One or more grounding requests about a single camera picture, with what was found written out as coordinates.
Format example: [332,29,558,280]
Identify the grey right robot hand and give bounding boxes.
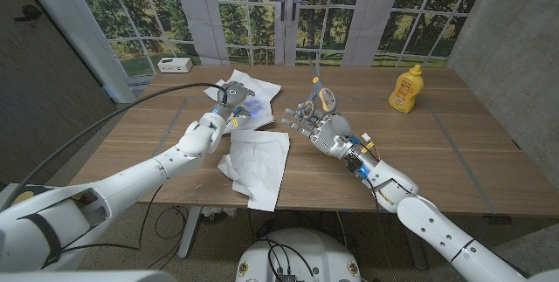
[281,105,364,162]

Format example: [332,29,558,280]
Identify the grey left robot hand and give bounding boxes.
[212,80,257,120]

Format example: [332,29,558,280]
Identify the white paper sheet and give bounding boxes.
[204,69,282,120]
[217,129,291,213]
[222,107,276,135]

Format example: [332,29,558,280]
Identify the grey and orange scissors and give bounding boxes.
[300,57,339,120]

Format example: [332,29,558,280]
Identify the yellow mustard bottle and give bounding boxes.
[388,64,425,114]

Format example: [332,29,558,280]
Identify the flat white paper sheet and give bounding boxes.
[222,107,276,135]

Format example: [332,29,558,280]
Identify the white power socket box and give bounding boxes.
[156,57,194,74]

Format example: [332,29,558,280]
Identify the creased white paper sheet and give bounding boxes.
[217,129,291,213]

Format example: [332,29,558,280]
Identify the printed forest window backdrop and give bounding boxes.
[67,0,493,79]

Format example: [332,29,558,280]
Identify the white robot torso base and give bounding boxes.
[235,228,362,282]

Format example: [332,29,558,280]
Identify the grey table leg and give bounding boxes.
[399,212,428,271]

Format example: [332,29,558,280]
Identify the white table leg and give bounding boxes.
[177,206,203,260]

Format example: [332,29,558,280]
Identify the yellow black foot pedal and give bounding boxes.
[11,189,39,207]

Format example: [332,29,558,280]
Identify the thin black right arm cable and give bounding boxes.
[370,185,394,282]

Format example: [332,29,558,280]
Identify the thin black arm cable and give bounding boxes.
[60,183,165,253]
[370,185,394,282]

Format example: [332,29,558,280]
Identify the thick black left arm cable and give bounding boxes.
[0,82,229,213]

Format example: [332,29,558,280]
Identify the black floor cable loop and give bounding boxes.
[154,205,190,241]

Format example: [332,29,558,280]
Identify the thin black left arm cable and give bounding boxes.
[60,183,165,253]

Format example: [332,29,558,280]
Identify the white backdrop frame post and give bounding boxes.
[12,0,137,104]

